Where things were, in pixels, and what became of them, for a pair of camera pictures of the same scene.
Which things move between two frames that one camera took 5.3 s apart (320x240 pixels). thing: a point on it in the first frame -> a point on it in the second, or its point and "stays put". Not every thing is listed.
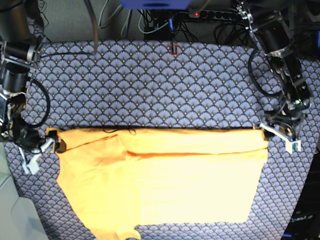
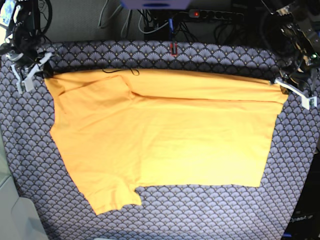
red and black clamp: [173, 47] stays put
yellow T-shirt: [117, 178] -> [123, 129]
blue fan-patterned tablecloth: [135, 83] stays put
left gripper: [287, 114] -> [301, 76]
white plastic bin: [17, 221] stays put
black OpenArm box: [305, 223] stays put
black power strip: [216, 14] stays put
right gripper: [31, 139] -> [29, 57]
